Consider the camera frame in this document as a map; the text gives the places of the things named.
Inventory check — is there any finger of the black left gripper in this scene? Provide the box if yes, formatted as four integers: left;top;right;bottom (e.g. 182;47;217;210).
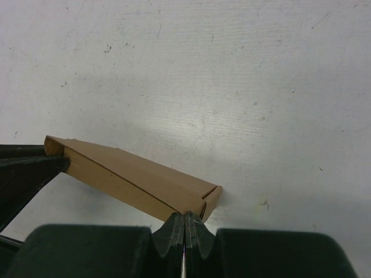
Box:
1;145;70;230

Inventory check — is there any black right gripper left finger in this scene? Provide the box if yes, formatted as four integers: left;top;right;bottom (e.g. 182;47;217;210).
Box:
5;213;184;277

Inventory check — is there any brown paper box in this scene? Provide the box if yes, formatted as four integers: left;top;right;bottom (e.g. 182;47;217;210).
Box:
44;136;222;221

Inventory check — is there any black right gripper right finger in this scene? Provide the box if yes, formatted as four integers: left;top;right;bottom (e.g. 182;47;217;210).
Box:
184;213;357;277

